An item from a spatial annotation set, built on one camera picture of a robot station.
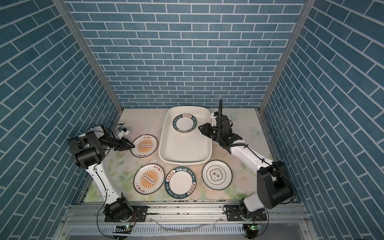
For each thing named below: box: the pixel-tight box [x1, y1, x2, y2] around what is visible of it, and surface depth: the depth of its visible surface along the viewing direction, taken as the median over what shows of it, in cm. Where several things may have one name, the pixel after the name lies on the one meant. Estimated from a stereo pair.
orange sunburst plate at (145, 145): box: [130, 134, 158, 158], surface depth 101 cm
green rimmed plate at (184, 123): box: [172, 113, 198, 134], surface depth 112 cm
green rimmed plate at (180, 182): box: [164, 166, 197, 200], surface depth 85 cm
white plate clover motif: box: [202, 159, 233, 191], surface depth 88 cm
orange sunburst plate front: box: [133, 163, 165, 195], surface depth 86 cm
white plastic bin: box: [158, 106, 213, 165], surface depth 106 cm
